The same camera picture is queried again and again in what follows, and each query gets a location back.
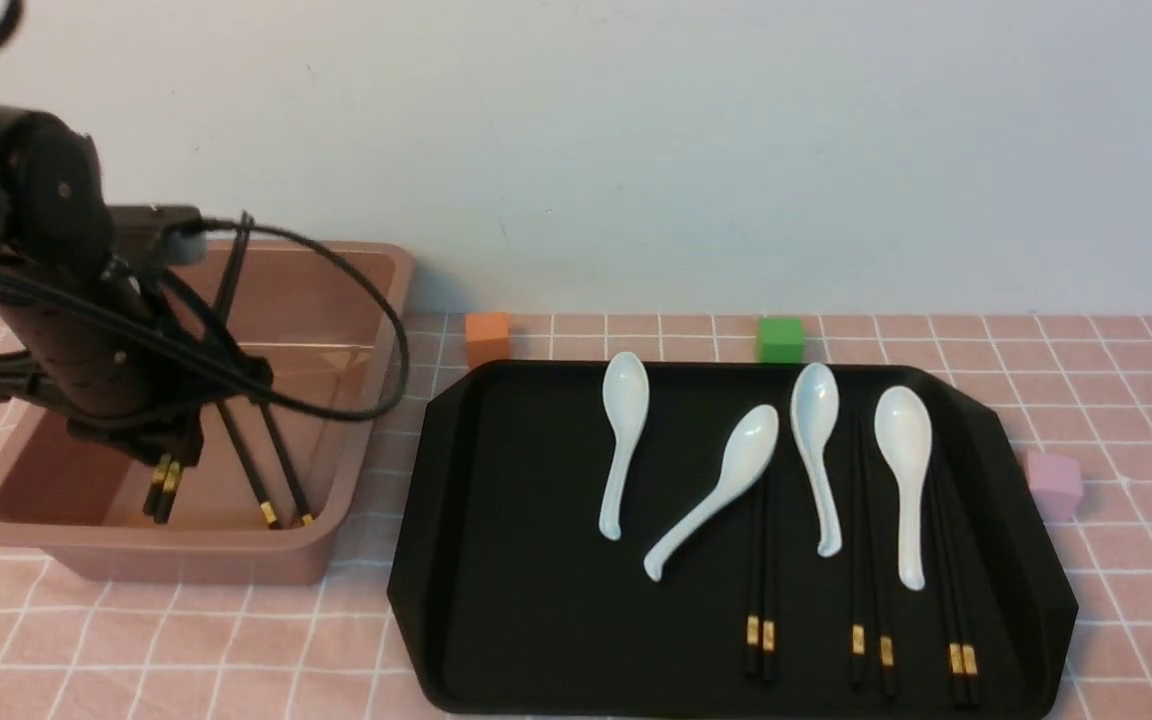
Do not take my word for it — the black chopstick in bin right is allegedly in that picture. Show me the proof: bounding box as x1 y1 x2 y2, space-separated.
255 402 314 526

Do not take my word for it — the white ceramic spoon far left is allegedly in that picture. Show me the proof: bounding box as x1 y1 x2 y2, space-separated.
598 351 650 541

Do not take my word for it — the pink cube block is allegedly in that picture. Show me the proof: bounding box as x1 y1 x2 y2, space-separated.
1021 450 1085 523

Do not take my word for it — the white ceramic spoon far right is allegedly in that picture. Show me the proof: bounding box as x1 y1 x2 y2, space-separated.
873 386 933 592

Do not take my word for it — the orange cube block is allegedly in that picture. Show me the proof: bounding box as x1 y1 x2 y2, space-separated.
463 313 513 370

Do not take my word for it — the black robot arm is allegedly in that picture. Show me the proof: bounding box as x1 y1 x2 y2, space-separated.
0 105 273 468

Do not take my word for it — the pink plastic bin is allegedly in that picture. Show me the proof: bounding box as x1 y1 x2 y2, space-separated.
0 240 396 585

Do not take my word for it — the white ceramic spoon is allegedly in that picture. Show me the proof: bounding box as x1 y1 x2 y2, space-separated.
873 386 933 592
790 363 842 559
643 404 780 583
598 351 650 541

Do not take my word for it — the black chopstick gold band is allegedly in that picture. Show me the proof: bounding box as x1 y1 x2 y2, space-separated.
847 411 867 692
744 480 765 679
934 460 983 708
142 215 249 518
858 419 899 702
927 471 970 708
760 478 776 685
154 212 255 525

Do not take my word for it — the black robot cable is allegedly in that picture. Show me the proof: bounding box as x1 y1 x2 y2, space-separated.
0 0 411 422

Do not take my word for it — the pink checkered tablecloth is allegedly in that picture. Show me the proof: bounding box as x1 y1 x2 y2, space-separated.
0 314 1152 719

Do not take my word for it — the black chopstick in bin left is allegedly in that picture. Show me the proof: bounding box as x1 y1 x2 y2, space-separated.
217 401 282 530

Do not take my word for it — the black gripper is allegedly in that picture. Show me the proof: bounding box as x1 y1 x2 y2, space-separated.
0 263 273 468

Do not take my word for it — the black chopstick in bin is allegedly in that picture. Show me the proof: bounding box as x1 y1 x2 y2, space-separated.
217 401 282 530
255 402 314 526

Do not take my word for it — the green cube block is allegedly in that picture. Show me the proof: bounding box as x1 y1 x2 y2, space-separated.
755 316 806 364

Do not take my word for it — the black plastic tray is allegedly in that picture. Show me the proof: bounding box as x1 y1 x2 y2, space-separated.
388 361 1079 719

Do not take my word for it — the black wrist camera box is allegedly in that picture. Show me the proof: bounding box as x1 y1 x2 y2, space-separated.
109 205 209 272

